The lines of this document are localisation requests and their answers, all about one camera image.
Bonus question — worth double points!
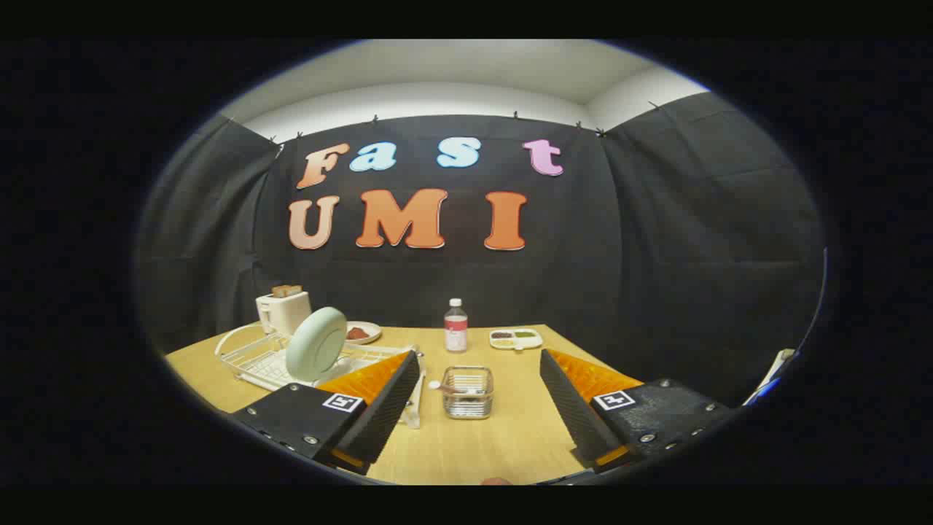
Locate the black backdrop cloth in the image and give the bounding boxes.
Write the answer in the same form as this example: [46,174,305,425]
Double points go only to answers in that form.
[135,91,828,409]

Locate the white wire dish rack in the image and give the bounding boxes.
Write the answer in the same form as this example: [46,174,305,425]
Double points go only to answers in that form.
[214,323,427,429]

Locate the white divided bean tray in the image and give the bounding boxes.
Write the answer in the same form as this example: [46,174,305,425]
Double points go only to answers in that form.
[489,328,544,351]

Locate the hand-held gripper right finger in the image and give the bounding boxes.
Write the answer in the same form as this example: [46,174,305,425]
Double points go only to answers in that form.
[539,349,733,473]

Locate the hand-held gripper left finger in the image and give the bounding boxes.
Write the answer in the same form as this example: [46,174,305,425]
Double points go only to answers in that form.
[230,350,422,476]

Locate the light green plate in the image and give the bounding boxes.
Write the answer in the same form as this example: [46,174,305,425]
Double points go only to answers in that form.
[285,307,348,383]

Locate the white toaster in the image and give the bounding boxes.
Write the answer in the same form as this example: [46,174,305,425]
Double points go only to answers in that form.
[255,290,313,336]

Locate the silver wire basket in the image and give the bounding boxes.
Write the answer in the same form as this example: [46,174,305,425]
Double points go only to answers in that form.
[441,366,495,420]

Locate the clear bottle red label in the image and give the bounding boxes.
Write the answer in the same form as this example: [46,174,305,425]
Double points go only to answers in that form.
[444,298,469,354]

